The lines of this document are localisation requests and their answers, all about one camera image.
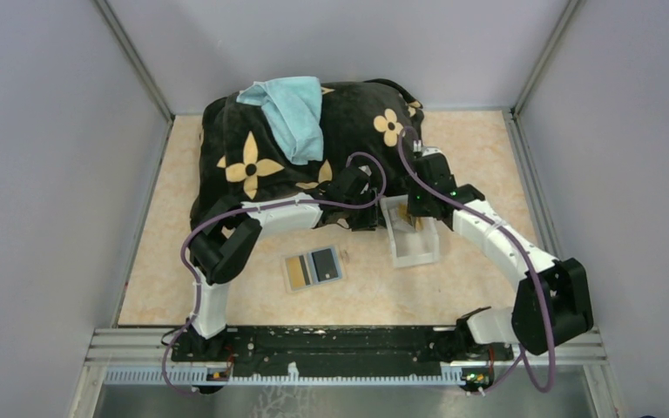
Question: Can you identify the black pillow with yellow flowers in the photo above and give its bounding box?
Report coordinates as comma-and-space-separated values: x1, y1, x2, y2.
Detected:
189, 77, 424, 227

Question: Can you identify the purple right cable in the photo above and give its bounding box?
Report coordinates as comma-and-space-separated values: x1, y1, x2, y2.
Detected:
396, 125, 558, 394

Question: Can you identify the white plastic tray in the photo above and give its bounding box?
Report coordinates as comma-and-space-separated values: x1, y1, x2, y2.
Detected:
380, 195, 441, 268

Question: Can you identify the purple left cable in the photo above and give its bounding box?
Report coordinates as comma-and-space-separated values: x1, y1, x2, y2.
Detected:
159, 152, 388, 398

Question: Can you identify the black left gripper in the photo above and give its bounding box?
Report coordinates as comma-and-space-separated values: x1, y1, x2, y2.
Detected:
342, 187, 389, 232

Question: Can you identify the black credit card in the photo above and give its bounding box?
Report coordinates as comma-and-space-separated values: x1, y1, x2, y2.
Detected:
310, 246, 343, 284

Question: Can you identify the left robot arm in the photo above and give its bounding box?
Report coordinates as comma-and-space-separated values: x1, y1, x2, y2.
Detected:
180, 162, 388, 361

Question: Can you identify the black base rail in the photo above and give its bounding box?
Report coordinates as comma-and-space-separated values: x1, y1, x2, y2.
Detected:
171, 326, 514, 378

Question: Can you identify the purple cable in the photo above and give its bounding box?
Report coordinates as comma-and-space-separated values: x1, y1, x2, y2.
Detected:
159, 152, 388, 398
396, 125, 558, 394

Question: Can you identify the light blue towel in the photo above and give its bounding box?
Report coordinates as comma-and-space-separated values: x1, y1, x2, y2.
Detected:
236, 76, 324, 165

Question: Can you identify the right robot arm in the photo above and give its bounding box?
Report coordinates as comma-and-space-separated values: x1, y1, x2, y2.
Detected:
399, 147, 594, 359

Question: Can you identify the beige card holder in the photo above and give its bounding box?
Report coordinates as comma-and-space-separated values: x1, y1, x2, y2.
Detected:
281, 246, 346, 293

